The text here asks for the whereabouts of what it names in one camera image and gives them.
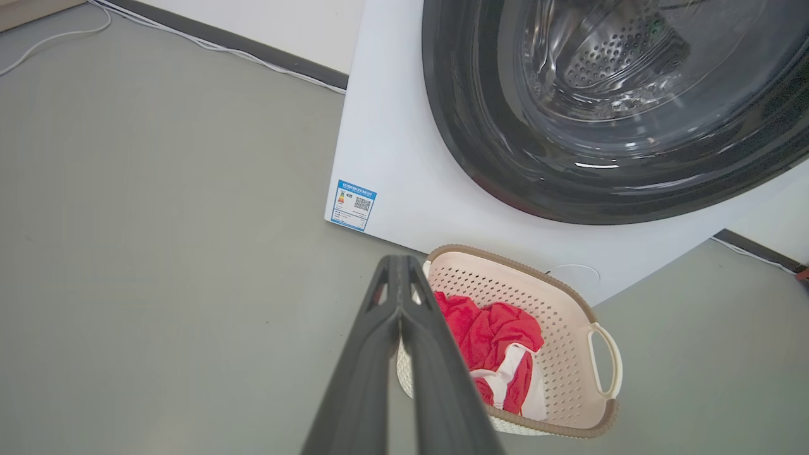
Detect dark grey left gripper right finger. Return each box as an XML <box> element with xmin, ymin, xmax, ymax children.
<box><xmin>397</xmin><ymin>255</ymin><xmax>506</xmax><ymax>455</ymax></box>

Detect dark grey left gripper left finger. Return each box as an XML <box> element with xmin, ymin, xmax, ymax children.
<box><xmin>302</xmin><ymin>255</ymin><xmax>403</xmax><ymax>455</ymax></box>

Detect cream perforated laundry basket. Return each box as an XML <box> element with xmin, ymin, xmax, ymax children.
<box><xmin>396</xmin><ymin>244</ymin><xmax>624</xmax><ymax>439</ymax></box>

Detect red garment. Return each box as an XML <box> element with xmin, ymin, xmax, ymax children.
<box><xmin>434</xmin><ymin>291</ymin><xmax>545</xmax><ymax>416</ymax></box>

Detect white garment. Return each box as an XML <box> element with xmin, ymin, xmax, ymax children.
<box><xmin>471</xmin><ymin>343</ymin><xmax>548</xmax><ymax>422</ymax></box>

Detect blue energy label sticker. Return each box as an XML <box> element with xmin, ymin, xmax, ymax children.
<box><xmin>330</xmin><ymin>179</ymin><xmax>377</xmax><ymax>233</ymax></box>

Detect round white filter cover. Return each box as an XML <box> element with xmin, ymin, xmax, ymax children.
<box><xmin>547</xmin><ymin>264</ymin><xmax>601</xmax><ymax>283</ymax></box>

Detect white front-load washing machine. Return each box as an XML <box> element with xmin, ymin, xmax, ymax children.
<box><xmin>324</xmin><ymin>0</ymin><xmax>809</xmax><ymax>307</ymax></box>

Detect black round glass door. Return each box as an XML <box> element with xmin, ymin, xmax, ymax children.
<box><xmin>422</xmin><ymin>0</ymin><xmax>809</xmax><ymax>226</ymax></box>

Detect stainless steel washer drum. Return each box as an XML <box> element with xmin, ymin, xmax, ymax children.
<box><xmin>515</xmin><ymin>0</ymin><xmax>809</xmax><ymax>124</ymax></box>

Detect white floor cable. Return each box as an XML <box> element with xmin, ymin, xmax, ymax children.
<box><xmin>0</xmin><ymin>0</ymin><xmax>347</xmax><ymax>95</ymax></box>
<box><xmin>711</xmin><ymin>237</ymin><xmax>798</xmax><ymax>276</ymax></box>

